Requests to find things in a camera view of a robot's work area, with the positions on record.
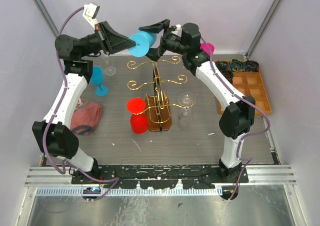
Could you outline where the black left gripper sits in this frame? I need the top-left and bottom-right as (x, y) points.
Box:
(80, 21), (138, 59)

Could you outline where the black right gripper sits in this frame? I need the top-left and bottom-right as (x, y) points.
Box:
(137, 20), (188, 62)

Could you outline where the light blue wine glass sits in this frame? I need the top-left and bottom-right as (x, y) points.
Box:
(128, 31), (157, 57)
(90, 66), (109, 97)

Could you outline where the clear wine glass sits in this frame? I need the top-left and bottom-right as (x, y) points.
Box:
(178, 92), (196, 122)
(103, 55), (116, 76)

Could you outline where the pink wine glass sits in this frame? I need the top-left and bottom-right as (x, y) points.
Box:
(200, 43), (215, 55)

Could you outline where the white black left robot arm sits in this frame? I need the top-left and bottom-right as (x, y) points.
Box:
(32, 22), (136, 184)

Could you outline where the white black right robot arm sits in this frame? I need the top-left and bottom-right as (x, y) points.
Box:
(139, 19), (256, 183)

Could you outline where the clear front wine glass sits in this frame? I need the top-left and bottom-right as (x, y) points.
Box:
(178, 92), (196, 122)

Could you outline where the red wine glass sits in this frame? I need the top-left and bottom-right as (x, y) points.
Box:
(126, 97), (149, 134)

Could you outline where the dark rubber bands pile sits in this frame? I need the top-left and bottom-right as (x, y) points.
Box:
(214, 59), (260, 82)

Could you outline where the folded red t-shirt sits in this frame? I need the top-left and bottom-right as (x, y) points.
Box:
(70, 98), (102, 135)

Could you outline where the wooden compartment tray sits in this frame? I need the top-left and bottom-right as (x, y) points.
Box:
(229, 71), (272, 115)

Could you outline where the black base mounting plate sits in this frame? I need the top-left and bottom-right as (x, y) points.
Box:
(71, 164), (250, 189)

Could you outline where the gold wire wine glass rack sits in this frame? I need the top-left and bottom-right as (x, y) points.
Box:
(127, 61), (188, 132)

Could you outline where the left aluminium corner post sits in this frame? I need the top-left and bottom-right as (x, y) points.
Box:
(33, 0), (59, 37)

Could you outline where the aluminium corner post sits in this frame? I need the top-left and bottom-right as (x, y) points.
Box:
(244, 0), (283, 59)
(33, 0), (59, 37)

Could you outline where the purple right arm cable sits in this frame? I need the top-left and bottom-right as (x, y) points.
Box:
(200, 35), (272, 202)

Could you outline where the right aluminium corner post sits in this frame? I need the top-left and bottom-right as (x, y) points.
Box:
(244, 0), (283, 59)

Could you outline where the aluminium front rail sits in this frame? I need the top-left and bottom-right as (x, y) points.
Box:
(25, 164), (296, 200)

